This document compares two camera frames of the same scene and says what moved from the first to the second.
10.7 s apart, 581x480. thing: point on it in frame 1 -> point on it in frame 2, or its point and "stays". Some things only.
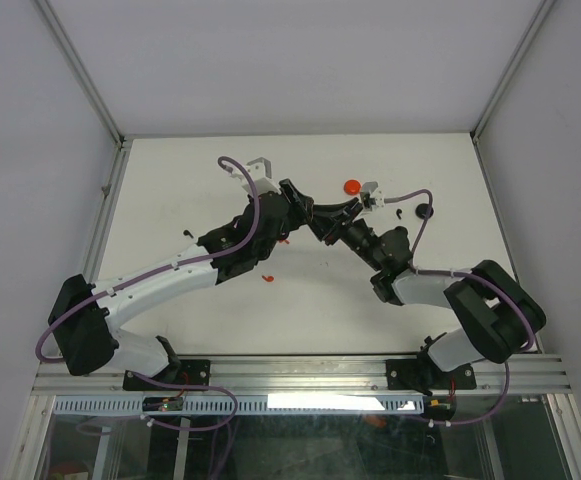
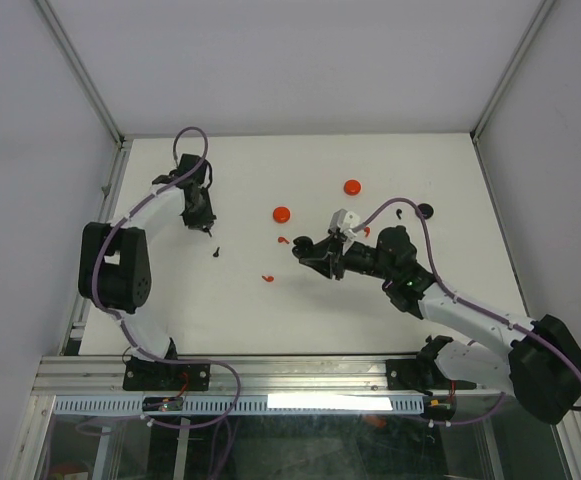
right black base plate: [426, 375] stays
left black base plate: [192, 372] stays
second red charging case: [352, 187] stays
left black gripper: [300, 213] -> [204, 220]
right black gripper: [329, 229] -> [333, 263]
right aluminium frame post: [510, 67] stays
